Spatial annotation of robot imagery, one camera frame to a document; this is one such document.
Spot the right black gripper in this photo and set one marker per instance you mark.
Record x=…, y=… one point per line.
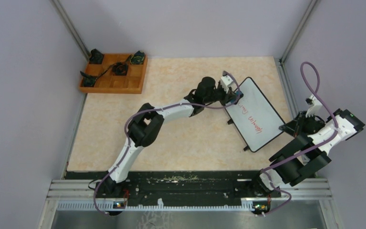
x=295, y=127

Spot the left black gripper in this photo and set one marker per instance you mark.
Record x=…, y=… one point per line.
x=228, y=96

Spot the small black-framed whiteboard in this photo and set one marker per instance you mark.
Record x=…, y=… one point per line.
x=255, y=118

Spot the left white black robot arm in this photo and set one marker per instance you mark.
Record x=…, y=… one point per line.
x=142, y=128

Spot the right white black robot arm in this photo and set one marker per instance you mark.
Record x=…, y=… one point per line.
x=308, y=152

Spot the dark object tray top-right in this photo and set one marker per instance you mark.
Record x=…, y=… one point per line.
x=137, y=58

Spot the dark object tray centre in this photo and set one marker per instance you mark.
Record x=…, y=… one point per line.
x=120, y=68

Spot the orange wooden compartment tray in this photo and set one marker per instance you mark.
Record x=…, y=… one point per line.
x=108, y=83

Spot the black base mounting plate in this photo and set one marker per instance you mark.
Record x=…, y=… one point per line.
x=236, y=183

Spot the dark object tray top-left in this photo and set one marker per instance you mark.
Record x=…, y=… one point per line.
x=96, y=57

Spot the dark object tray bottom-left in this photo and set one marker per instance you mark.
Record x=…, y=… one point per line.
x=88, y=80

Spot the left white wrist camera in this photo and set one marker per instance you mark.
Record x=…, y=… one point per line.
x=226, y=81

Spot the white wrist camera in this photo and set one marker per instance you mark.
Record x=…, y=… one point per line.
x=226, y=81
x=314, y=106

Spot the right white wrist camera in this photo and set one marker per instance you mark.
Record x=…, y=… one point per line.
x=314, y=106

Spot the aluminium frame rail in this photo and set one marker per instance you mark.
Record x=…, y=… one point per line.
x=75, y=195

